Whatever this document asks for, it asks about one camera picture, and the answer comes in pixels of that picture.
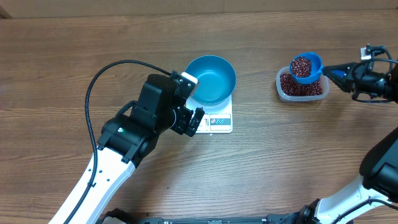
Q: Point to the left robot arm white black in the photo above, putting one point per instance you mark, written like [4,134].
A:
[128,138]

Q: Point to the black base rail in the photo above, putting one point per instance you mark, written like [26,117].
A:
[118,216]

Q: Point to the clear plastic container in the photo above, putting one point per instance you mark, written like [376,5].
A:
[283,97]

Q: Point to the blue plastic measuring scoop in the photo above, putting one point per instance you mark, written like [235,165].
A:
[337,71]

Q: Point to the white digital kitchen scale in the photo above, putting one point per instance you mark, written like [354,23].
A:
[218,119]

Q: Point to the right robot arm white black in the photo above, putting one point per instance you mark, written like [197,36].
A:
[376,184]

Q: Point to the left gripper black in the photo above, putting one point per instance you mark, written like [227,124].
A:
[185,115]

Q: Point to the red beans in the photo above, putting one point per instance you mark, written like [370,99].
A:
[301,67]
[290,87]

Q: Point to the teal metal bowl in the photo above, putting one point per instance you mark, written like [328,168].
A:
[217,79]

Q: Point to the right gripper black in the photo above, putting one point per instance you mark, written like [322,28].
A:
[356,75]

